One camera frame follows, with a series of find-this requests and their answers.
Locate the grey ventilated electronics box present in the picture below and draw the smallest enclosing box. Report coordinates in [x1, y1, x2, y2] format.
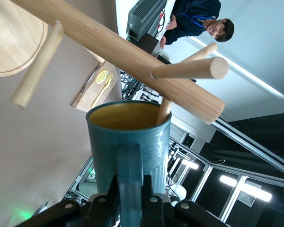
[126, 0, 168, 42]

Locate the person in dark jacket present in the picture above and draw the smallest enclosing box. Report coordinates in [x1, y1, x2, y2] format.
[159, 0, 235, 50]

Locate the ceiling air vent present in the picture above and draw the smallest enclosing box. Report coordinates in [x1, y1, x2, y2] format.
[236, 183, 263, 209]

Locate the wooden cutting board, metal handle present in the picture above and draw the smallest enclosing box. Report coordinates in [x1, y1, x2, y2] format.
[70, 60, 122, 113]

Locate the rectangular ceiling light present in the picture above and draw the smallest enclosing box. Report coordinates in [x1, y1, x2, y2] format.
[219, 174, 273, 203]
[181, 158, 200, 171]

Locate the teal cup with yellow inside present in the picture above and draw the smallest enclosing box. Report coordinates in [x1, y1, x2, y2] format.
[85, 100, 172, 227]

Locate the black box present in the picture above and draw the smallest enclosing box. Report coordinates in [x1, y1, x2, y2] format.
[136, 32, 161, 58]

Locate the aluminium frame strut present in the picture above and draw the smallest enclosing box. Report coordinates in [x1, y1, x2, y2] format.
[213, 117, 284, 171]

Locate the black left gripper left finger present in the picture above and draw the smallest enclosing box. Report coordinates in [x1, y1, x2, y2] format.
[15, 175, 121, 227]

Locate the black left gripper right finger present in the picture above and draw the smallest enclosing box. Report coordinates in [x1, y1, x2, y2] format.
[140, 174, 229, 227]

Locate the yellow plastic fork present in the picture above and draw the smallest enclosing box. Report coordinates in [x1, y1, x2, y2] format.
[90, 76, 114, 108]

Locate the wooden cup rack with pegs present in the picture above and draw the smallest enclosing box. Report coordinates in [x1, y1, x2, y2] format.
[0, 0, 230, 125]

